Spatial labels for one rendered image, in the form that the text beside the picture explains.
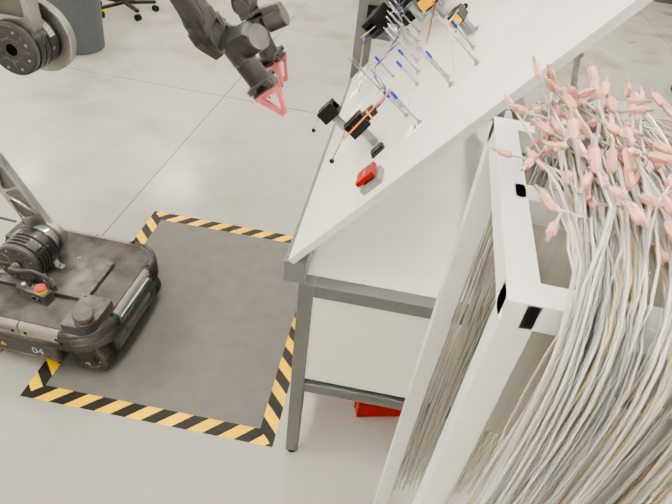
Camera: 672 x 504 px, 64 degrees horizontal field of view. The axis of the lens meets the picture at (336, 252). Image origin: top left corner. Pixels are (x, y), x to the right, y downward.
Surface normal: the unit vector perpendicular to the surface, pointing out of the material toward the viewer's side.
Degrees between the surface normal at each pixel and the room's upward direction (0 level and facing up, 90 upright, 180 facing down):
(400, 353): 90
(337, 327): 90
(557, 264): 90
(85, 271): 0
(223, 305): 0
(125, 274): 0
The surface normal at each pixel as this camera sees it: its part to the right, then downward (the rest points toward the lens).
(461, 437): -0.19, 0.62
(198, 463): 0.10, -0.76
